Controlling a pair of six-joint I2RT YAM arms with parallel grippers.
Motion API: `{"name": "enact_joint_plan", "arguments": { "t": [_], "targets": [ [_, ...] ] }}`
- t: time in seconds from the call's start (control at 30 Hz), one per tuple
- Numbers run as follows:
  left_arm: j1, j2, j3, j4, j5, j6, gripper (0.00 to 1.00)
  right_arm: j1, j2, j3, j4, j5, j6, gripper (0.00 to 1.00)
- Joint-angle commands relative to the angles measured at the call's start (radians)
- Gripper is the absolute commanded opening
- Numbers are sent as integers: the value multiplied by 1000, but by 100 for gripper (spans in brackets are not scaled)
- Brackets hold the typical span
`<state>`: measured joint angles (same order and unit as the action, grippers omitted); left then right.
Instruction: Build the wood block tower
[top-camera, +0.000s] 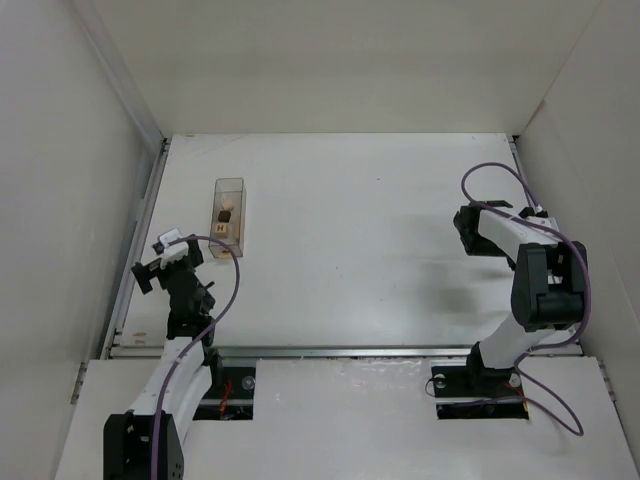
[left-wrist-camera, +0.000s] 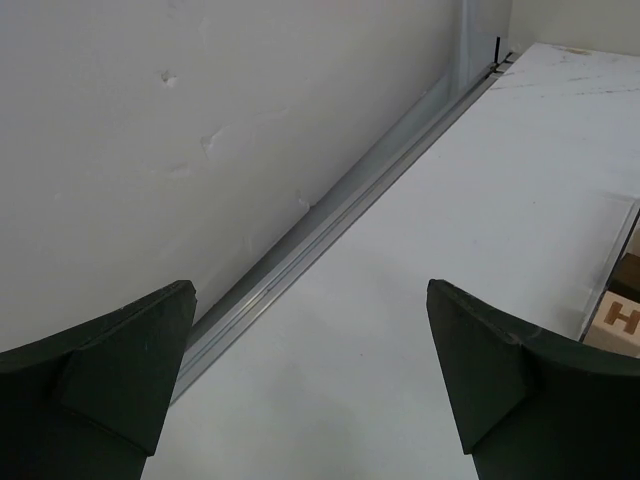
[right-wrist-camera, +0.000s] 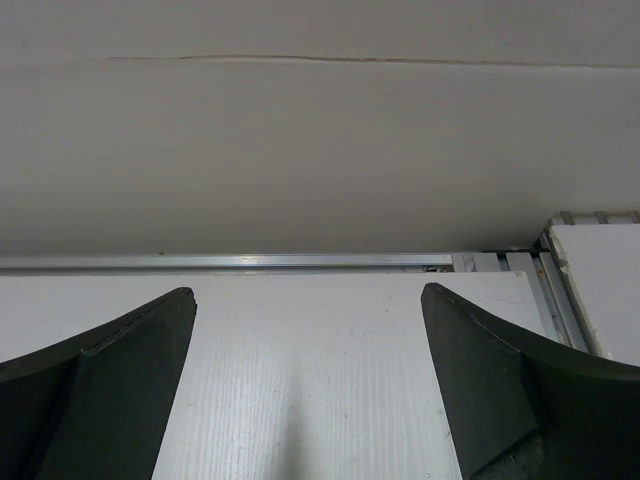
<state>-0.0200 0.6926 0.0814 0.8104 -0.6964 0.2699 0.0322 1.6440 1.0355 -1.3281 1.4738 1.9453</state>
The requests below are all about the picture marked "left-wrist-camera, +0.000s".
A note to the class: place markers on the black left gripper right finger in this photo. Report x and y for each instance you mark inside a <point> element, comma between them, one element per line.
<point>529,403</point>

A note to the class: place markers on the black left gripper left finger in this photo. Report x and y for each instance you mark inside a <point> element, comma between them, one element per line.
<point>90,402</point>

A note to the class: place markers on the clear plastic box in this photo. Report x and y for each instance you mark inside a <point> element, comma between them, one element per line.
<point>621,246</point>

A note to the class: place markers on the light wood letter cube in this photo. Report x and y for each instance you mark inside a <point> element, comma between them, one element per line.
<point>615,326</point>

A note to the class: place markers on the aluminium frame rail left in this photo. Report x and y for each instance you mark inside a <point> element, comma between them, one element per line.
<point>481,45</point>

